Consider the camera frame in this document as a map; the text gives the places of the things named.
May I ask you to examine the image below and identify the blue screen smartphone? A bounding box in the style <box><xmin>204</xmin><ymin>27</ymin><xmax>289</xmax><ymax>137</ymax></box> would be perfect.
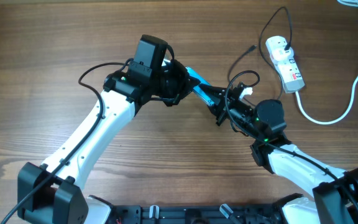
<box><xmin>186</xmin><ymin>67</ymin><xmax>214</xmax><ymax>107</ymax></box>

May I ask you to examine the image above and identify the black charger cable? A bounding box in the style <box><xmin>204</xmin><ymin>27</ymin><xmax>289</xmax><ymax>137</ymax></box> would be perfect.
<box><xmin>227</xmin><ymin>6</ymin><xmax>293</xmax><ymax>100</ymax></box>

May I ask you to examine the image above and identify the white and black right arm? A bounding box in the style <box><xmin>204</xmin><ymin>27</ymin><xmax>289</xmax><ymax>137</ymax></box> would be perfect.
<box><xmin>193</xmin><ymin>84</ymin><xmax>358</xmax><ymax>223</ymax></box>

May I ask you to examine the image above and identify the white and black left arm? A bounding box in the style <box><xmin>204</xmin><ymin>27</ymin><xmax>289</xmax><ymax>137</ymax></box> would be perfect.
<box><xmin>13</xmin><ymin>58</ymin><xmax>200</xmax><ymax>223</ymax></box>

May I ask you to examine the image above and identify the white charger plug adapter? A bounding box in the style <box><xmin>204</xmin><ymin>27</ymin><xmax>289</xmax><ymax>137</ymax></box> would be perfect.
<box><xmin>270</xmin><ymin>47</ymin><xmax>294</xmax><ymax>64</ymax></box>

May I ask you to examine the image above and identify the white power strip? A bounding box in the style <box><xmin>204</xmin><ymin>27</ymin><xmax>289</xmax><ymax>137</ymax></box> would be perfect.
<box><xmin>265</xmin><ymin>35</ymin><xmax>305</xmax><ymax>93</ymax></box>

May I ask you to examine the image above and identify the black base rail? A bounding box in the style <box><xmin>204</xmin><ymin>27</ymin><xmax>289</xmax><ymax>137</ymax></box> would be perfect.
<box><xmin>106</xmin><ymin>203</ymin><xmax>287</xmax><ymax>224</ymax></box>

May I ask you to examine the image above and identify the white power strip cable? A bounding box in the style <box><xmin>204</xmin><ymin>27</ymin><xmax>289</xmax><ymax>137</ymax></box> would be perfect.
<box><xmin>294</xmin><ymin>0</ymin><xmax>358</xmax><ymax>126</ymax></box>

